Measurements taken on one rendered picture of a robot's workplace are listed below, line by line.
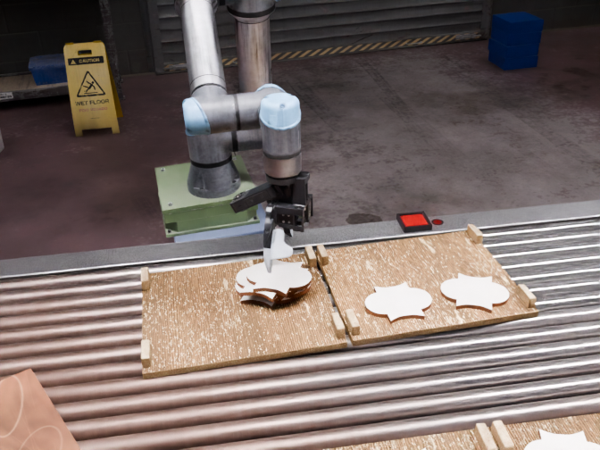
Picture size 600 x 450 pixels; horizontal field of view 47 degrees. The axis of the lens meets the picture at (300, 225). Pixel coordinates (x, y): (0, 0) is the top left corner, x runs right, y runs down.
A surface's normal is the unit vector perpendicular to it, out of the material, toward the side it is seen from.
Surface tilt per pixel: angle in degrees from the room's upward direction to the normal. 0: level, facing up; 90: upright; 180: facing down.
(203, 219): 90
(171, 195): 2
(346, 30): 85
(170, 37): 83
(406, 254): 0
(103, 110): 78
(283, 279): 0
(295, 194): 90
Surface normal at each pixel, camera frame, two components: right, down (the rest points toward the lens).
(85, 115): 0.18, 0.36
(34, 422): -0.03, -0.86
